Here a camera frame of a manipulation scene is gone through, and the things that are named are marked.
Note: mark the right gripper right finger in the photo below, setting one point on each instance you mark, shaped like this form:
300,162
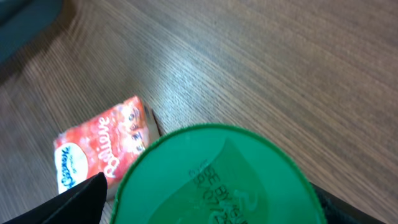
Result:
338,211

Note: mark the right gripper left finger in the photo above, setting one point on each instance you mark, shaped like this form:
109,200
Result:
82,204

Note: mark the orange snack packet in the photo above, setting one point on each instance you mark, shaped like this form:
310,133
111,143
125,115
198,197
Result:
108,143

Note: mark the green lid spice jar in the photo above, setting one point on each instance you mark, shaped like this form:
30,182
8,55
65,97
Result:
215,174

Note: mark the grey plastic mesh basket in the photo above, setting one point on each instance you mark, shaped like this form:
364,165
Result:
22,20

